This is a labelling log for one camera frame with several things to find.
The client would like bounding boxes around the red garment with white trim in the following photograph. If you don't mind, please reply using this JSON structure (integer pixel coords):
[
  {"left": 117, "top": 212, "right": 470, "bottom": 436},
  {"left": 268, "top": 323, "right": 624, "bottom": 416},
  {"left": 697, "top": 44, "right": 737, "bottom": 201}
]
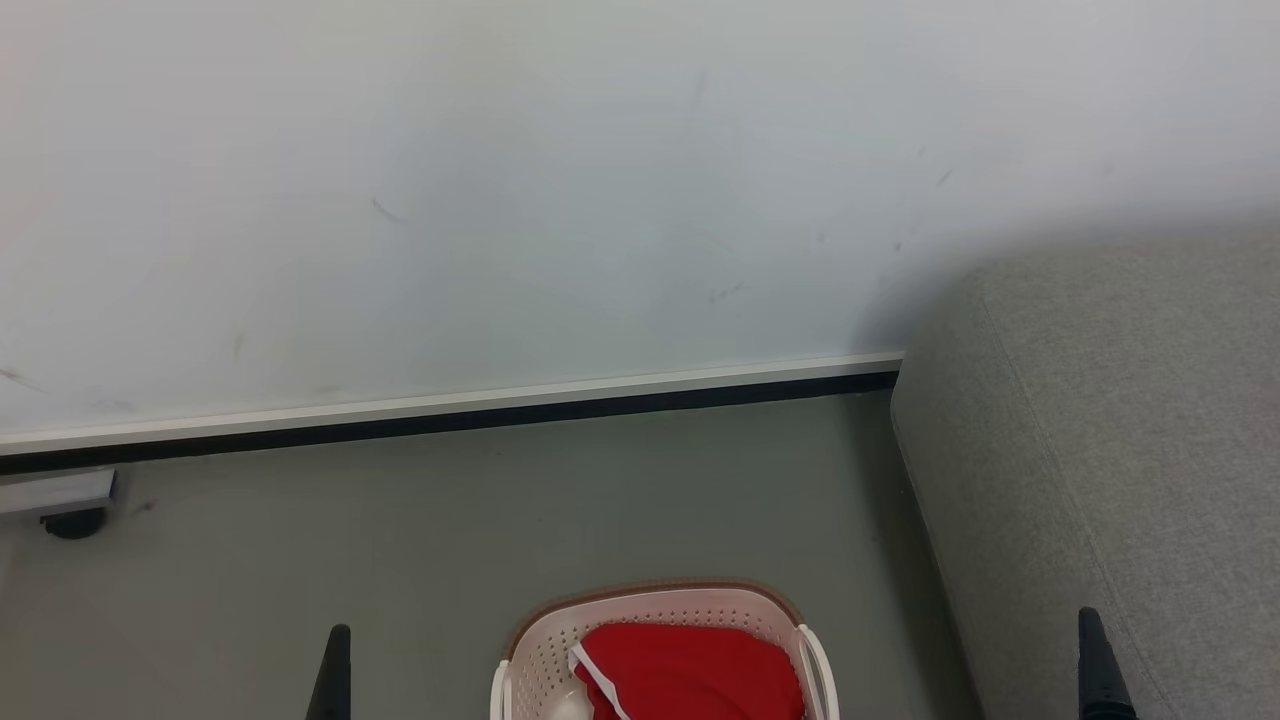
[{"left": 568, "top": 621, "right": 807, "bottom": 720}]

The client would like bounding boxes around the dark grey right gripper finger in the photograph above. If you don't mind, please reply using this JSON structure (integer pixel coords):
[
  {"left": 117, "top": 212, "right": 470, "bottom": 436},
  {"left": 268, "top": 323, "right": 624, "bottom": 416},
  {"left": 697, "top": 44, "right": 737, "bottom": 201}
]
[{"left": 1078, "top": 607, "right": 1138, "bottom": 720}]

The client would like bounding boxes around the grey fabric sofa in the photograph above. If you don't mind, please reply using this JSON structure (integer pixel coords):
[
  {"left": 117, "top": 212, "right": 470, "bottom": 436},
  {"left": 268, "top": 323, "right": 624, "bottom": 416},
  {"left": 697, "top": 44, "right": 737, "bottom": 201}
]
[{"left": 890, "top": 235, "right": 1280, "bottom": 720}]

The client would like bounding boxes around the white perforated laundry basket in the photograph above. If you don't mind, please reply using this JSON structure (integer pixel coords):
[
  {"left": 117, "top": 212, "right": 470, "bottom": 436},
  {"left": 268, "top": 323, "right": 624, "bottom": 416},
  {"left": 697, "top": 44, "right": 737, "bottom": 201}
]
[{"left": 489, "top": 579, "right": 840, "bottom": 720}]

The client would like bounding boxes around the white and black baseboard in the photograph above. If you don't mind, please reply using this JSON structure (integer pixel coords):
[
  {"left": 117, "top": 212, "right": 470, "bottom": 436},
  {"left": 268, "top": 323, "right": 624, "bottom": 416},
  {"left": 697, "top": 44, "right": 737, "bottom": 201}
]
[{"left": 0, "top": 351, "right": 906, "bottom": 477}]

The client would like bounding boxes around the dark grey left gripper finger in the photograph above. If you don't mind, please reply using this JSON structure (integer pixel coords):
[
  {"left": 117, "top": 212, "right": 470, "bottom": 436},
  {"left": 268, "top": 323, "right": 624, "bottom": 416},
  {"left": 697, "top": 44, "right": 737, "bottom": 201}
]
[{"left": 306, "top": 624, "right": 353, "bottom": 720}]

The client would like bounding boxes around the black caster wheel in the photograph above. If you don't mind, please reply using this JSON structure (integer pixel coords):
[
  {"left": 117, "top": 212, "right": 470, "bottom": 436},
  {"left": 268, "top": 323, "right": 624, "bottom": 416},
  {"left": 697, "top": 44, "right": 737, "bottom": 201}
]
[{"left": 41, "top": 507, "right": 108, "bottom": 542}]

